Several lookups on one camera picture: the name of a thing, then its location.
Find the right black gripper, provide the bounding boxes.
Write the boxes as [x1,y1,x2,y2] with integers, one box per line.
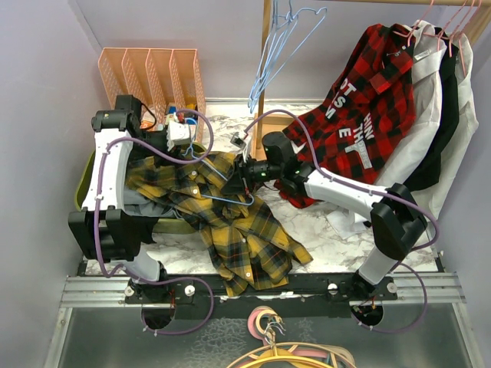
[221,152,283,195]

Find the single blue wire hanger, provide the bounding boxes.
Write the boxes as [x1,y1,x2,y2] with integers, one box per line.
[180,114,255,208]

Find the yellow plaid shirt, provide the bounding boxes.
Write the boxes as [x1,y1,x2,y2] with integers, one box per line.
[126,152,313,296]

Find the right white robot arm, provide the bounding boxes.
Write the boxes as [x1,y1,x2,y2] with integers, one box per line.
[222,132,427,300]

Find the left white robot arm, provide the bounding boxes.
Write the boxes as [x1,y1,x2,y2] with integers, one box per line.
[68,95,171,304]

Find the black shirt in bin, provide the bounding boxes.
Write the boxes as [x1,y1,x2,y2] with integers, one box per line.
[137,217,159,245]

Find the white hanging shirt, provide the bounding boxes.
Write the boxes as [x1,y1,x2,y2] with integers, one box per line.
[325,31,480,238]

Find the red black plaid shirt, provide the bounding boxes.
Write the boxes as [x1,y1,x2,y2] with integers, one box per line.
[274,22,417,210]

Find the black hanging shirt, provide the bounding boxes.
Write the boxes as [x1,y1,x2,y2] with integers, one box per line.
[402,39,459,192]

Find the small boxes in organizer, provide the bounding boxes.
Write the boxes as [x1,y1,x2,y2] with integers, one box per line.
[140,102,199,131]

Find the wooden clothes rack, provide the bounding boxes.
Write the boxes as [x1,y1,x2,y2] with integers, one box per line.
[251,0,490,159]

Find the green plastic laundry bin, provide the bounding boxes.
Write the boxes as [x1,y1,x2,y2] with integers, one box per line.
[74,151,195,235]

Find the pile of coloured hangers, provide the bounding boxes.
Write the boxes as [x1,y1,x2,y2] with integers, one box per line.
[229,306,356,368]

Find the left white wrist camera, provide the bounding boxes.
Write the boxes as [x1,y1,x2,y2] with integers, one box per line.
[165,113,197,151]

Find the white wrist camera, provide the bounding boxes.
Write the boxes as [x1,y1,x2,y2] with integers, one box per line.
[230,131,252,163]
[165,113,197,151]

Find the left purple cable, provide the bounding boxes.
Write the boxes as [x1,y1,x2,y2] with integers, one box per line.
[93,108,216,337]

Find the purple cable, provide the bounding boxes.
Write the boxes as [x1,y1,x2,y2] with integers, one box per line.
[243,109,440,333]
[93,108,216,337]

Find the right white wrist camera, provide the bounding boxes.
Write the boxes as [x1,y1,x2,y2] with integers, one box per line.
[230,131,252,163]

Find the black mounting rail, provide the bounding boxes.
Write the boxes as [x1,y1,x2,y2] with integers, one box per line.
[125,273,397,320]

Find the blue wire hangers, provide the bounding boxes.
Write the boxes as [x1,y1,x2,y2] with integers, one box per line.
[248,1,328,112]

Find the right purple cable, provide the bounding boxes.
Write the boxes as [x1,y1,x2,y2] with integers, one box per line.
[243,109,440,333]

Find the pink wire hangers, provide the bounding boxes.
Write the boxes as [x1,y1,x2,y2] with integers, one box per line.
[386,1,490,56]

